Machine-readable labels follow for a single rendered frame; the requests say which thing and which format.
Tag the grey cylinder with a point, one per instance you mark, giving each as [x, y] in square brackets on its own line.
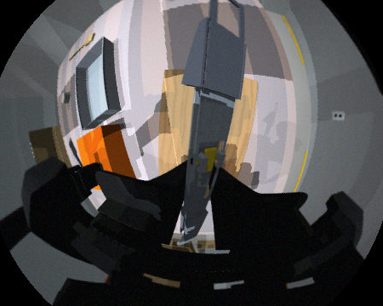
[65, 97]

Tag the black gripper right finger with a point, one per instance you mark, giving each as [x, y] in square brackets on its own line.
[235, 207]

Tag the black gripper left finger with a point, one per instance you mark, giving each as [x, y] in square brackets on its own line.
[162, 196]

